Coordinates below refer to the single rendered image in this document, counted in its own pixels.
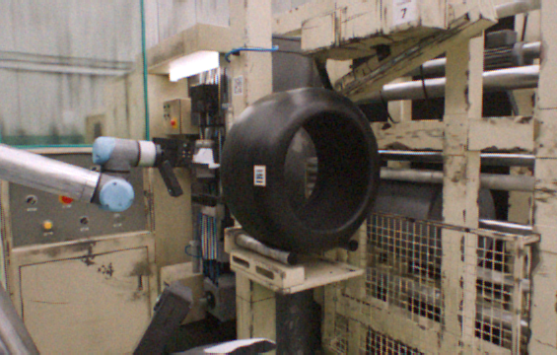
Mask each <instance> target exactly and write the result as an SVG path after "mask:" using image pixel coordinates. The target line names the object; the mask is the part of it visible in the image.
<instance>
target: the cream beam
mask: <svg viewBox="0 0 557 355"><path fill-rule="evenodd" d="M393 1H394V0H359V1H357V2H354V3H352V4H349V5H347V6H344V7H338V8H335V9H333V10H330V11H328V12H325V13H323V14H320V15H317V16H314V17H312V18H309V19H306V20H304V21H302V56H308V57H312V56H316V55H320V54H322V55H329V56H330V57H328V58H327V59H332V60H340V61H345V60H350V59H353V58H358V57H363V56H367V55H372V54H376V50H375V49H370V46H374V45H377V44H382V43H383V44H384V45H388V46H391V45H393V44H395V43H400V42H403V41H407V40H411V39H415V38H419V37H424V36H430V35H434V34H439V33H443V32H445V31H446V30H447V29H448V24H449V6H451V5H454V4H456V3H457V2H459V1H460V0H416V20H413V21H410V22H406V23H402V24H399V25H396V26H393V25H392V22H393Z"/></svg>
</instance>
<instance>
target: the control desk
mask: <svg viewBox="0 0 557 355"><path fill-rule="evenodd" d="M92 149H93V148H61V149H22V150H25V151H29V152H32V153H35V154H39V155H42V156H44V157H47V158H50V159H53V160H56V161H60V162H63V163H66V164H69V165H72V166H75V167H79V168H82V169H85V170H89V171H92V172H94V173H100V172H101V166H99V165H95V164H94V163H93V160H92ZM129 184H130V185H131V186H132V188H133V191H134V197H133V201H132V203H131V205H130V206H129V207H128V208H127V209H125V210H123V211H120V212H112V211H105V210H102V209H100V208H99V206H98V205H96V204H92V203H90V202H86V201H82V200H79V199H75V198H71V197H68V196H61V195H57V194H54V193H50V192H46V191H43V190H40V189H36V188H32V187H29V186H25V185H21V184H18V183H15V182H11V181H7V180H4V179H1V178H0V255H1V268H2V280H3V287H4V289H5V290H6V292H7V293H8V295H9V297H10V298H11V300H12V302H13V304H14V306H15V308H16V309H17V313H18V315H19V317H21V319H22V321H23V323H24V325H25V326H26V328H27V330H28V332H29V334H30V335H31V337H32V339H33V341H34V342H35V344H36V346H37V348H38V350H39V352H40V355H129V353H130V351H131V350H132V348H133V346H134V345H135V343H136V341H137V340H138V338H139V336H140V334H141V332H142V331H143V329H144V327H145V326H146V324H147V322H148V321H149V319H150V317H151V315H152V314H153V313H154V311H153V309H154V306H155V304H156V302H157V298H158V284H157V261H156V238H155V233H154V231H155V208H154V186H153V168H150V169H142V168H130V178H129Z"/></svg>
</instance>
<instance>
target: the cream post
mask: <svg viewBox="0 0 557 355"><path fill-rule="evenodd" d="M230 24H231V51H233V49H237V48H259V49H270V48H272V32H271V0H230ZM231 64H232V105H233V125H234V122H235V121H236V114H241V113H242V112H243V111H244V110H245V109H246V108H247V107H249V106H250V105H251V104H253V103H255V102H257V100H259V99H261V98H263V97H265V96H267V95H270V94H272V52H252V51H240V55H233V54H231ZM238 76H243V94H242V95H237V96H234V77H238ZM236 310H237V340H242V339H255V338H266V339H268V340H271V341H273V342H276V296H275V291H274V290H270V289H268V288H266V287H264V286H262V285H260V284H258V283H257V282H255V281H253V280H251V279H249V278H247V277H245V276H243V275H241V274H239V273H237V272H236Z"/></svg>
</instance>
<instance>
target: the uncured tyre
mask: <svg viewBox="0 0 557 355"><path fill-rule="evenodd" d="M302 126H303V127H304V129H305V130H306V131H307V133H308V134H309V136H310V137H311V139H312V141H313V145H314V148H315V150H316V156H317V175H316V180H315V184H314V187H313V191H312V193H311V195H310V196H309V197H308V199H307V200H306V202H305V203H304V205H303V206H302V207H301V208H300V209H299V210H298V211H296V212H295V213H294V212H293V210H292V208H291V206H290V204H289V202H288V199H287V196H286V193H285V188H284V181H283V172H284V163H285V158H286V154H287V151H288V149H289V146H290V144H291V142H292V140H293V138H294V136H295V135H296V133H297V132H298V130H299V129H300V128H301V127H302ZM254 166H262V167H265V186H263V185H254ZM380 173H381V161H380V153H379V148H378V144H377V141H376V138H375V132H374V130H373V128H372V126H371V125H370V123H369V122H368V120H367V118H366V117H365V115H364V114H363V112H362V111H361V110H360V109H359V108H358V106H357V105H356V104H355V103H354V102H351V100H350V99H348V98H347V97H345V96H343V95H341V94H339V93H337V92H334V91H331V90H327V89H325V88H319V87H308V88H302V89H297V90H290V91H284V92H279V93H274V94H270V95H267V96H265V97H263V98H261V99H259V100H257V102H255V103H253V104H251V105H250V106H248V107H247V108H246V109H245V110H244V111H243V112H242V113H241V114H240V115H239V117H238V118H237V119H236V121H235V122H234V125H233V126H232V127H231V129H230V131H229V133H228V136H227V138H226V141H225V144H224V147H223V150H222V155H221V163H220V179H221V186H222V190H223V194H224V197H225V199H226V202H227V204H228V207H229V209H230V210H231V212H232V214H233V215H234V218H235V219H236V220H237V221H238V222H239V223H240V225H241V226H242V227H243V228H244V229H245V230H246V231H247V232H248V233H250V234H251V235H252V236H254V237H256V238H258V240H260V241H262V242H268V243H270V244H273V245H275V246H278V247H280V248H283V249H286V248H290V249H293V250H296V251H295V252H298V253H319V252H325V251H328V250H331V249H334V248H336V247H338V246H340V245H342V244H343V243H346V242H347V241H348V240H350V239H351V237H352V236H353V235H354V234H355V233H356V232H357V230H358V229H359V228H360V227H361V225H362V224H363V222H364V221H365V219H367V217H368V216H369V214H370V212H371V210H372V208H373V206H374V203H375V198H376V195H377V192H378V188H379V182H380Z"/></svg>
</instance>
